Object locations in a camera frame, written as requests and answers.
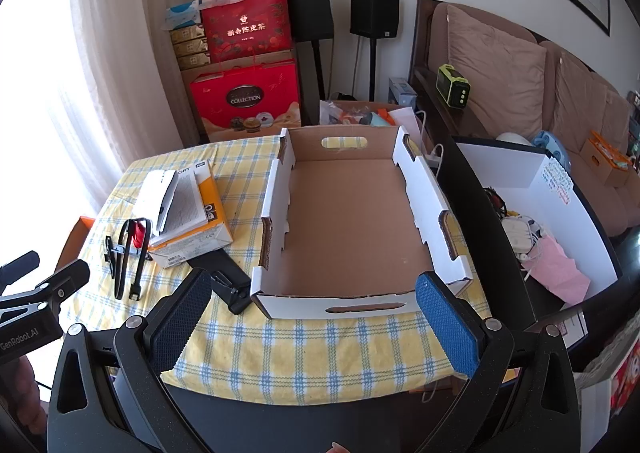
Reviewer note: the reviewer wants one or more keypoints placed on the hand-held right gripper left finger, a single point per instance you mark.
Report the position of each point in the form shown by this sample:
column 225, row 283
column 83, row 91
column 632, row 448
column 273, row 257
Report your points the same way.
column 177, row 323

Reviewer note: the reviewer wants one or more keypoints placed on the grey box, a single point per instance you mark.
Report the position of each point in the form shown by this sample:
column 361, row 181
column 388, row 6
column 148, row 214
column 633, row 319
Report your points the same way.
column 400, row 90

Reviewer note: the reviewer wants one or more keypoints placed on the white curtain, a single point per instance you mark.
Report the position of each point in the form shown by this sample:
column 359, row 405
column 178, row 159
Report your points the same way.
column 115, row 58

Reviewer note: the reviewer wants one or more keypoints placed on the orange chair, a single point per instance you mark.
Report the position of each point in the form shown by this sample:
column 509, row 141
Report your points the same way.
column 80, row 228

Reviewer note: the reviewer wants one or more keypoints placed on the red tea gift bag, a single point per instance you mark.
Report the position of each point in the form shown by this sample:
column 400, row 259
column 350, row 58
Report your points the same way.
column 245, row 28

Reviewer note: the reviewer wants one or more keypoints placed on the brown sofa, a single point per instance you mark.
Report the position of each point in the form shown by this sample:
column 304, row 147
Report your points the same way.
column 605, row 208

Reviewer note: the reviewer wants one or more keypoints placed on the black white storage box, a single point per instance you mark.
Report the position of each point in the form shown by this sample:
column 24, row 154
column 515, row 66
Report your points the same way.
column 505, row 168

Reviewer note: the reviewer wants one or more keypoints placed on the pink bag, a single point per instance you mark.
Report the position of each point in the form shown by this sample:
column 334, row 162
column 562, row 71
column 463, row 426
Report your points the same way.
column 560, row 268

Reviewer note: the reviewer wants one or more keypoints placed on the person's left hand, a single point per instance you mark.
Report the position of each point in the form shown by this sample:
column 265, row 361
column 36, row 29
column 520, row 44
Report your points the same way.
column 22, row 383

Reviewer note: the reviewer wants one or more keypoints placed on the white round object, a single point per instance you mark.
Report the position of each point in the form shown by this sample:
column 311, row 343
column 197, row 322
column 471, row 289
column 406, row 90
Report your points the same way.
column 512, row 138

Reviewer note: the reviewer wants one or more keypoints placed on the orange cardboard box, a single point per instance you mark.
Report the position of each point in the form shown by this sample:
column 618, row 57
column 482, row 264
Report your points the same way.
column 600, row 163

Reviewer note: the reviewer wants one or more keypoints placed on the large brown cushion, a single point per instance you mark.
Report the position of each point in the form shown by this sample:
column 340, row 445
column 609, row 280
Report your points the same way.
column 495, row 73

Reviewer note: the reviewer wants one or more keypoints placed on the cardboard box of clutter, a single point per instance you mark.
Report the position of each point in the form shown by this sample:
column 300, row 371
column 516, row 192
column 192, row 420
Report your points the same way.
column 350, row 108

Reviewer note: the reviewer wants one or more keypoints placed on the white cardboard tray box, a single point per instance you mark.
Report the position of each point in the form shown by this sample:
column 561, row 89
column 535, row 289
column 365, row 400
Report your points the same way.
column 350, row 213

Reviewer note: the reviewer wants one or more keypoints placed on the person's right hand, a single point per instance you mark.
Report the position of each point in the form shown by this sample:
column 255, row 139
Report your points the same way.
column 340, row 448

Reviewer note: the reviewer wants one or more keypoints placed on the blue white tissue pack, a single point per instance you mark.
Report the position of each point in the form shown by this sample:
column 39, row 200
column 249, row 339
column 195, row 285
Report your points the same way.
column 180, row 13

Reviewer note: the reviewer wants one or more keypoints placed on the orange white hard drive box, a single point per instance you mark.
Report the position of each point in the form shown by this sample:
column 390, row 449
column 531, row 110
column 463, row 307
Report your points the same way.
column 210, row 233

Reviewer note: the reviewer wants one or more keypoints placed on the white chargers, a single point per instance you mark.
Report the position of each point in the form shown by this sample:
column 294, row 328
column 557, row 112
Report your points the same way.
column 515, row 233

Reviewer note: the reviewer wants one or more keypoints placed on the red pastry gift box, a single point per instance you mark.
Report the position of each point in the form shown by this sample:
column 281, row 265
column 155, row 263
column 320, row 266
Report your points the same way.
column 240, row 98

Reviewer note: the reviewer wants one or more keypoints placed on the gold flat box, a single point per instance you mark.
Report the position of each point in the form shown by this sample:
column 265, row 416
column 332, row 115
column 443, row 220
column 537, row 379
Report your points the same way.
column 187, row 33
column 192, row 61
column 190, row 47

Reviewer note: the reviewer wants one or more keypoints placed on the white paper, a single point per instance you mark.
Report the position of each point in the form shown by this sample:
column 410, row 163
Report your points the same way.
column 155, row 198

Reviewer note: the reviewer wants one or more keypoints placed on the green black portable device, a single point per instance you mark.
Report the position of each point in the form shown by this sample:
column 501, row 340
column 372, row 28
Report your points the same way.
column 452, row 85

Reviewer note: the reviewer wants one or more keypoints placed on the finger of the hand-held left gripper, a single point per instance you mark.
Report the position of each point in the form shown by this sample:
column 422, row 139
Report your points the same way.
column 70, row 278
column 22, row 264

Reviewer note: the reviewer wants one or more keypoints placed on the yellow plaid tablecloth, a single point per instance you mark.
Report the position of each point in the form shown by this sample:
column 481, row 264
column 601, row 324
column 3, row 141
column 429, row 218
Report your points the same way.
column 310, row 353

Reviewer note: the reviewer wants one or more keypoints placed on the white red label box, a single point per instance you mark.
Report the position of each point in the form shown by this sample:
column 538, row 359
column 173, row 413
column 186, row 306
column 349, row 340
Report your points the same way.
column 570, row 330

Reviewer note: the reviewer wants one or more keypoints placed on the black plastic strip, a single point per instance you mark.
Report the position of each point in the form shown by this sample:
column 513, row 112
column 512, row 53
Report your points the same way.
column 110, row 248

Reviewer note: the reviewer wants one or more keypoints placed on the white paper bag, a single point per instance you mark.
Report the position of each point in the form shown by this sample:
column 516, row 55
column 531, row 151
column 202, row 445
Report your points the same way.
column 407, row 120

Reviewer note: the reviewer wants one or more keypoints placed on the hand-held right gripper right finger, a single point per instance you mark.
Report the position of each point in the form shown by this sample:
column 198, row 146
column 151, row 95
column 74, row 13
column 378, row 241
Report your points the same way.
column 447, row 328

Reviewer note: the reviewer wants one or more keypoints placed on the light blue toy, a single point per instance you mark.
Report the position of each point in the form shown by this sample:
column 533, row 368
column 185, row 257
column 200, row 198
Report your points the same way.
column 550, row 140

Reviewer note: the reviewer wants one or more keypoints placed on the brown cardboard box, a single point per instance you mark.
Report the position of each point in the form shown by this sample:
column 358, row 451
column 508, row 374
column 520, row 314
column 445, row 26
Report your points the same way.
column 250, row 57

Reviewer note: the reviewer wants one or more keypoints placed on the black speaker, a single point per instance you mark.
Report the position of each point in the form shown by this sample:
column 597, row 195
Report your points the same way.
column 375, row 10
column 310, row 10

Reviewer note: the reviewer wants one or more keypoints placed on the red printed bag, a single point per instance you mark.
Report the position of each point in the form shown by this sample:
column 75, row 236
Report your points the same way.
column 627, row 373

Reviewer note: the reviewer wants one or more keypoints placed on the black pouch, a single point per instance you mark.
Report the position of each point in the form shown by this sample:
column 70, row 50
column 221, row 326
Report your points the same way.
column 225, row 278

